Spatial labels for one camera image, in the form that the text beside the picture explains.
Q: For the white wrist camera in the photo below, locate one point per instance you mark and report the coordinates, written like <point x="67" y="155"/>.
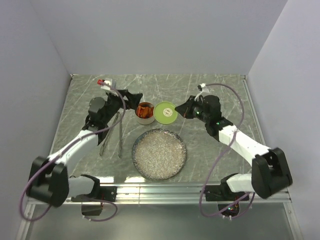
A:
<point x="202" y="89"/>
<point x="107" y="84"/>

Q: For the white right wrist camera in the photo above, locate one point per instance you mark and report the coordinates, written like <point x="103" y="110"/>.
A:
<point x="202" y="89"/>

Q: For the green round lid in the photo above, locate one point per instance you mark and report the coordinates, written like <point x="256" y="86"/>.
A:
<point x="165" y="113"/>

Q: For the speckled grey plate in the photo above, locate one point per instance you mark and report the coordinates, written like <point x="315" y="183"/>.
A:
<point x="159" y="154"/>

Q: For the beige round lunch box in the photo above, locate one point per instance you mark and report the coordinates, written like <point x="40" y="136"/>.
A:
<point x="145" y="121"/>

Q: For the orange fried piece top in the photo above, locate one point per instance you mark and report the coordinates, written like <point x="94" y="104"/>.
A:
<point x="144" y="111"/>

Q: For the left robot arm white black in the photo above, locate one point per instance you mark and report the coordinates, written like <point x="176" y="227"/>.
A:
<point x="49" y="178"/>

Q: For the aluminium side rail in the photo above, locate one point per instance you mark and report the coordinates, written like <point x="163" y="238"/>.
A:
<point x="251" y="124"/>

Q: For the aluminium mounting rail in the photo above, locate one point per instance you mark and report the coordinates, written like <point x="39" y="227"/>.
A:
<point x="168" y="193"/>

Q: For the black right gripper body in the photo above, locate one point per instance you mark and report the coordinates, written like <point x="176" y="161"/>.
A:
<point x="198" y="112"/>

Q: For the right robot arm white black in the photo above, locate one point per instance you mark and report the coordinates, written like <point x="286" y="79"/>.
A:
<point x="270" y="172"/>

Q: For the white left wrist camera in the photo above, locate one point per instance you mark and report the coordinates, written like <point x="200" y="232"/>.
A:
<point x="107" y="84"/>

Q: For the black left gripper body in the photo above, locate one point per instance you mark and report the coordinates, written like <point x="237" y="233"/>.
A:
<point x="114" y="104"/>

